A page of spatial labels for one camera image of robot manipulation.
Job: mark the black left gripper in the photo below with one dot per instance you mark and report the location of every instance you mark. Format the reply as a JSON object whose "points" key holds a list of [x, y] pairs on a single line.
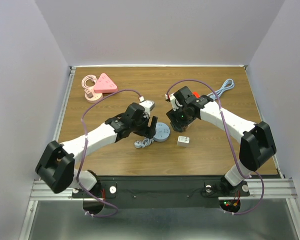
{"points": [[147, 132]]}

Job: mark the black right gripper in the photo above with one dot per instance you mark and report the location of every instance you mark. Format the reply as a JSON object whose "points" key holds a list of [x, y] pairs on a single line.
{"points": [[173, 115]]}

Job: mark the round light blue power socket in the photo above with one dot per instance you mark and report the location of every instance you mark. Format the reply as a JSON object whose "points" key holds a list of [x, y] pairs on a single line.
{"points": [[162, 132]]}

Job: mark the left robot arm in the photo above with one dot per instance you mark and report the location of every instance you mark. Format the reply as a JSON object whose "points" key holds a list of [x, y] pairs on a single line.
{"points": [[56, 166]]}

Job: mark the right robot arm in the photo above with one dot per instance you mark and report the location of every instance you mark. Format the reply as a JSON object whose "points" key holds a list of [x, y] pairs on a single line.
{"points": [[256, 140]]}

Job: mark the white cube socket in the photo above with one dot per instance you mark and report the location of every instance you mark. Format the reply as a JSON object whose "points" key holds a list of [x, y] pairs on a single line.
{"points": [[183, 141]]}

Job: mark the pink round socket base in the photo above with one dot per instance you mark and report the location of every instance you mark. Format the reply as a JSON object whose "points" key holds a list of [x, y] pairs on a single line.
{"points": [[91, 96]]}

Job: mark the pink triangular power strip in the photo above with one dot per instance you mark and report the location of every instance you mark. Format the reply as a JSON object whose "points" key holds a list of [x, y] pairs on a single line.
{"points": [[104, 85]]}

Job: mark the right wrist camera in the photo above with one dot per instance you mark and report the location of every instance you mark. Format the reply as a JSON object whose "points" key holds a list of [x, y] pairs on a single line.
{"points": [[171, 98]]}

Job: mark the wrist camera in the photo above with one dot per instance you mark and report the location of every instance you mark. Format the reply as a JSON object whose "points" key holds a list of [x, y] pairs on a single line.
{"points": [[148, 105], [171, 98]]}

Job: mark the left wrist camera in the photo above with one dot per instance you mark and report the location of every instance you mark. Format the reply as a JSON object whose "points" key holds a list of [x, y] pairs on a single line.
{"points": [[148, 105]]}

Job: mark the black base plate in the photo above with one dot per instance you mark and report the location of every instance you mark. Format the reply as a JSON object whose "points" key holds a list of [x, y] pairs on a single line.
{"points": [[148, 192]]}

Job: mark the aluminium rail frame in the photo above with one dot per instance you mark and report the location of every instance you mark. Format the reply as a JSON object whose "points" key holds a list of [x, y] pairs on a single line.
{"points": [[59, 216]]}

